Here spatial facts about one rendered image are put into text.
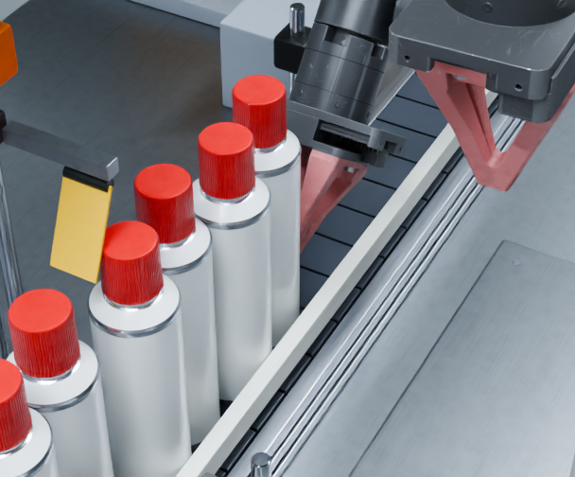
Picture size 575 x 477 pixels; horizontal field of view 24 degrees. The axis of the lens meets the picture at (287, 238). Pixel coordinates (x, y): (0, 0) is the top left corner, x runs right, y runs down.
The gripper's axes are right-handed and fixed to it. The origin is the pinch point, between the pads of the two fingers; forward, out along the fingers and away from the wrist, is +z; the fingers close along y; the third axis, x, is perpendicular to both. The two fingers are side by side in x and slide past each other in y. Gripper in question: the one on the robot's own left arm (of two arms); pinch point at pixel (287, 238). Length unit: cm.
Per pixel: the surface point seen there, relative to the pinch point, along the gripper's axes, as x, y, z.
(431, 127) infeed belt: 21.7, 0.8, -10.6
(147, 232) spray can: -23.4, 1.2, -0.1
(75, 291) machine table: 4.4, -17.2, 10.1
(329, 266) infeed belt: 6.8, 1.2, 1.6
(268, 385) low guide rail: -6.9, 4.5, 8.7
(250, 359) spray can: -7.1, 2.8, 7.5
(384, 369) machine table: 7.6, 7.5, 7.5
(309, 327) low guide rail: -2.6, 4.5, 4.9
